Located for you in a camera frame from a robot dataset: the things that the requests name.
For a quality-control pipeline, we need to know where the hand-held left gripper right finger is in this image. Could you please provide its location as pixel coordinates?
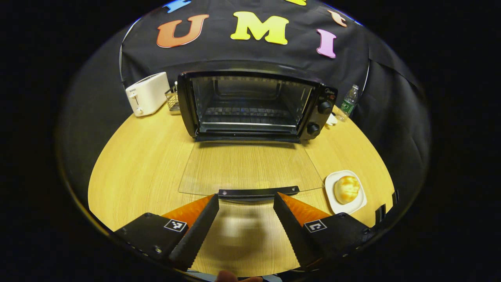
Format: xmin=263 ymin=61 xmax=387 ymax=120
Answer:
xmin=273 ymin=192 xmax=375 ymax=271

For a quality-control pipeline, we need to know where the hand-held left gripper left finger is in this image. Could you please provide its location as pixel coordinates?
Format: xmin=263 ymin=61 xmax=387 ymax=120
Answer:
xmin=113 ymin=193 xmax=220 ymax=271

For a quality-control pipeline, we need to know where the golden bread roll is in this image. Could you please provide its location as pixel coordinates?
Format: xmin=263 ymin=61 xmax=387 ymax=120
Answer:
xmin=333 ymin=175 xmax=360 ymax=205

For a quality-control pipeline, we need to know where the black electric oven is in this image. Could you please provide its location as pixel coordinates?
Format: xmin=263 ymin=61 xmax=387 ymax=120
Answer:
xmin=177 ymin=70 xmax=339 ymax=202

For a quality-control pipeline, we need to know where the white square plate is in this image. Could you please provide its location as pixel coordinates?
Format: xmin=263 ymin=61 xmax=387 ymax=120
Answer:
xmin=324 ymin=170 xmax=368 ymax=215

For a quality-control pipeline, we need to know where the clear bottle with green label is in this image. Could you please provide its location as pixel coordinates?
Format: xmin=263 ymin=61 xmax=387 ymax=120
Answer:
xmin=337 ymin=84 xmax=359 ymax=121

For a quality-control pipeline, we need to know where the white toaster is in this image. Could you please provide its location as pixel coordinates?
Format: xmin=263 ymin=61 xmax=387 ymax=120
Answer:
xmin=125 ymin=72 xmax=171 ymax=117

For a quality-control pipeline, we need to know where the black backdrop cloth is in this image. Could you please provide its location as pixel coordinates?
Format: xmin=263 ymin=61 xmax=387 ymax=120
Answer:
xmin=59 ymin=0 xmax=431 ymax=200

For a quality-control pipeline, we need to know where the small wire rack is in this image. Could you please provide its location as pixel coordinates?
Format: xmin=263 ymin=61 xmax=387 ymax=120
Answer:
xmin=164 ymin=82 xmax=181 ymax=114

